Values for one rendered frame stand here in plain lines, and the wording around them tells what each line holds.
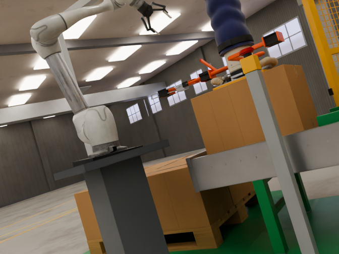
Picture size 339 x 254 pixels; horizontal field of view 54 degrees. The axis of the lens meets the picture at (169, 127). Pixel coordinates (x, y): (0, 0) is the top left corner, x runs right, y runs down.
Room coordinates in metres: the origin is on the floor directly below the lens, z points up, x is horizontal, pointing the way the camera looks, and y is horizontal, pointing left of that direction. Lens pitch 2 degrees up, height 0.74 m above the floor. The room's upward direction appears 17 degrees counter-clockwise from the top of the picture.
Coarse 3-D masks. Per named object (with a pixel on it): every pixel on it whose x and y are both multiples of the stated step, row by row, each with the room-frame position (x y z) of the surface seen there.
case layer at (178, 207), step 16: (176, 160) 3.14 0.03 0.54; (160, 176) 2.30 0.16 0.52; (176, 176) 2.23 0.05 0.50; (80, 192) 2.80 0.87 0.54; (160, 192) 2.32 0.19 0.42; (176, 192) 2.25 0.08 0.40; (192, 192) 2.19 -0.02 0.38; (208, 192) 2.24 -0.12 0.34; (224, 192) 2.42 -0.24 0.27; (240, 192) 2.62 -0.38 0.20; (80, 208) 2.80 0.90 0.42; (160, 208) 2.35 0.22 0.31; (176, 208) 2.27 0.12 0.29; (192, 208) 2.21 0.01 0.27; (208, 208) 2.19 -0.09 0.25; (224, 208) 2.36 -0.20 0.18; (96, 224) 2.72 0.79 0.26; (176, 224) 2.30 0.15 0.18; (192, 224) 2.23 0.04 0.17; (208, 224) 2.16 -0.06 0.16
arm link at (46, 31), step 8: (56, 16) 1.82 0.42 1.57; (40, 24) 1.78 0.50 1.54; (48, 24) 1.79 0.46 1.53; (56, 24) 1.81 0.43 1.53; (64, 24) 1.84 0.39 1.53; (32, 32) 1.78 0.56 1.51; (40, 32) 1.78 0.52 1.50; (48, 32) 1.79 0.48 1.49; (56, 32) 1.83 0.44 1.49; (40, 40) 1.81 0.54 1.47; (48, 40) 1.85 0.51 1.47
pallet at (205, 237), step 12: (252, 192) 2.80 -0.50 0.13; (240, 204) 2.57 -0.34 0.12; (228, 216) 2.37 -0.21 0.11; (240, 216) 2.52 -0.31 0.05; (192, 228) 2.23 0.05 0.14; (204, 228) 2.18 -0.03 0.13; (216, 228) 2.20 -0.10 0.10; (96, 240) 2.75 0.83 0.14; (204, 240) 2.19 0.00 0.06; (216, 240) 2.17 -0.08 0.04; (96, 252) 2.77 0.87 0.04
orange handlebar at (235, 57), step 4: (256, 44) 1.75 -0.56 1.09; (260, 44) 1.73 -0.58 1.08; (256, 48) 1.75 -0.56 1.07; (260, 52) 1.99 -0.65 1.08; (264, 52) 2.00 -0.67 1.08; (232, 56) 1.83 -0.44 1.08; (236, 56) 1.82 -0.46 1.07; (232, 60) 1.89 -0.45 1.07; (236, 60) 1.93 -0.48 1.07; (220, 68) 2.15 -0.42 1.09; (224, 68) 2.13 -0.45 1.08; (212, 72) 2.18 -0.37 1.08; (216, 72) 2.16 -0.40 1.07; (220, 72) 2.19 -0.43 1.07; (192, 80) 2.27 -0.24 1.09; (196, 80) 2.25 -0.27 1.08; (188, 84) 2.30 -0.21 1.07; (192, 84) 2.31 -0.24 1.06; (172, 88) 2.38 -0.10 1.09
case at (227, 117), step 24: (264, 72) 1.81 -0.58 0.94; (288, 72) 1.79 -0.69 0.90; (216, 96) 1.99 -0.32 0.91; (240, 96) 1.91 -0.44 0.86; (288, 96) 1.76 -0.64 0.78; (216, 120) 2.02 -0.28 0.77; (240, 120) 1.93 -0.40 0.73; (288, 120) 1.79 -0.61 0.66; (312, 120) 1.94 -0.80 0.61; (216, 144) 2.04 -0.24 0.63; (240, 144) 1.96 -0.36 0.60
